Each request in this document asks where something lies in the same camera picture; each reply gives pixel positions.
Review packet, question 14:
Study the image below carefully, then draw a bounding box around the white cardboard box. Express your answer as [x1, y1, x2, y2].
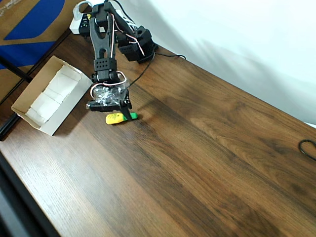
[11, 55, 93, 137]

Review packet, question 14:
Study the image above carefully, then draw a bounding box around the black power adapter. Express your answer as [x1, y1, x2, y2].
[78, 12, 94, 36]

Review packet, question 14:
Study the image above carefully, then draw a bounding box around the white power strip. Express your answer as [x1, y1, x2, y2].
[69, 0, 93, 35]

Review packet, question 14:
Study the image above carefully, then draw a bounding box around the black stand pole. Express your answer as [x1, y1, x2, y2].
[0, 56, 33, 82]

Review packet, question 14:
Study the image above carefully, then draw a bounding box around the black stand base bar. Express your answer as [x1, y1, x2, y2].
[0, 114, 20, 142]

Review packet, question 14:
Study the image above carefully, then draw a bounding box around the large brown blue-printed carton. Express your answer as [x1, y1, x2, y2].
[0, 0, 82, 103]

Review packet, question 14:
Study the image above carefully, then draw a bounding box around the plastic-wrapped gripper camera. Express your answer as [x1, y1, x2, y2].
[86, 83, 125, 111]

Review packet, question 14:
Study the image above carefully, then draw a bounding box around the black camera cable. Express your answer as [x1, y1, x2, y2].
[127, 52, 187, 87]

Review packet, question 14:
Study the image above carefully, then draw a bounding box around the black looped cable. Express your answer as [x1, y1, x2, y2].
[298, 139, 316, 161]

